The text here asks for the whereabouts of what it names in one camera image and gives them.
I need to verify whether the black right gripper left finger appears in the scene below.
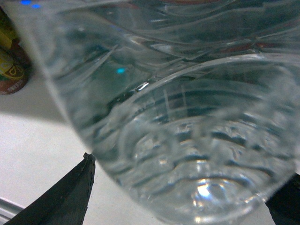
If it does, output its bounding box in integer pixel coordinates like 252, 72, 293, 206
2, 153, 96, 225

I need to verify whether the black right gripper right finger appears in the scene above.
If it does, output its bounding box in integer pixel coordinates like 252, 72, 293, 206
266, 173, 300, 225

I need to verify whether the yellow lemon tea bottle right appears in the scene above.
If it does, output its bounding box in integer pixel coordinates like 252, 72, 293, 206
0, 9, 31, 95

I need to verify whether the clear water bottle green label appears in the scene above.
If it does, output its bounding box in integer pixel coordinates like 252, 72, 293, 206
2, 0, 300, 225

